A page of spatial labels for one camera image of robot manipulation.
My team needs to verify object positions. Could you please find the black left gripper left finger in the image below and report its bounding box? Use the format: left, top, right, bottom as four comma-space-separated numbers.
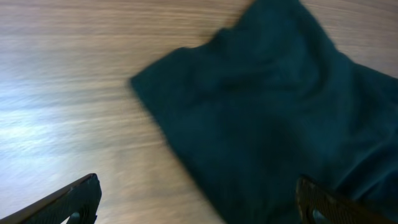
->
1, 173, 102, 224

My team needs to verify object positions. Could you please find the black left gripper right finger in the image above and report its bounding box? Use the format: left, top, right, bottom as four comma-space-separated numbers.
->
295, 175, 396, 224

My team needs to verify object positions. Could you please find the black t-shirt with logo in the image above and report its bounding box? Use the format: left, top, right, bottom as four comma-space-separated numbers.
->
131, 1, 397, 223

